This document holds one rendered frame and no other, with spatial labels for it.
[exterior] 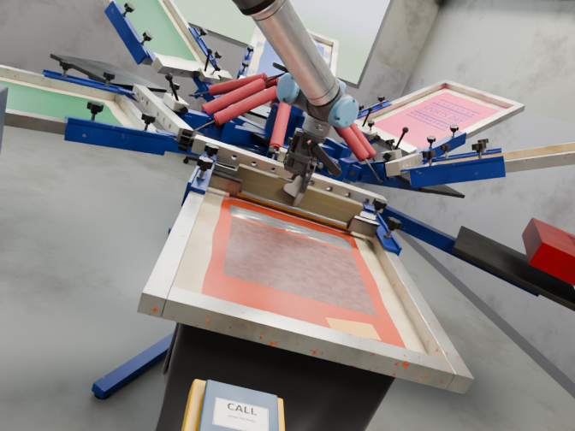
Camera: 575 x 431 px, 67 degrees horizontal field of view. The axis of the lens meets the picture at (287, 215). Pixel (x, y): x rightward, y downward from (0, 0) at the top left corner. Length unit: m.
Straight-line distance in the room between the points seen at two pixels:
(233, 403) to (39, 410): 1.32
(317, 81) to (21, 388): 1.51
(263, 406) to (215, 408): 0.07
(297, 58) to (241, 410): 0.64
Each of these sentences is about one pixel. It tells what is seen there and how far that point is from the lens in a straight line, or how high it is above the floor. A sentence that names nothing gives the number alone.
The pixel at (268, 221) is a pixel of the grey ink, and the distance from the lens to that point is 1.19.
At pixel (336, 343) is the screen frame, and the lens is 0.75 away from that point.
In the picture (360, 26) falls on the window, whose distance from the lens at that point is 5.21.
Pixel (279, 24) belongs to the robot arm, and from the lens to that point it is 0.86.
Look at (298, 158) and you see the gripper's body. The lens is 1.20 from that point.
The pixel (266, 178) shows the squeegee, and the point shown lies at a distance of 1.23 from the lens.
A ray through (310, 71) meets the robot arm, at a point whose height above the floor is 1.36.
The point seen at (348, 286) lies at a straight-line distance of 1.02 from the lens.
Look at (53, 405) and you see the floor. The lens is 1.88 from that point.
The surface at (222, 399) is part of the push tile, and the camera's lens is 0.61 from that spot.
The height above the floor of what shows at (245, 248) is 0.96.
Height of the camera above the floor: 1.39
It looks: 20 degrees down
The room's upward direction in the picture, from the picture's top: 21 degrees clockwise
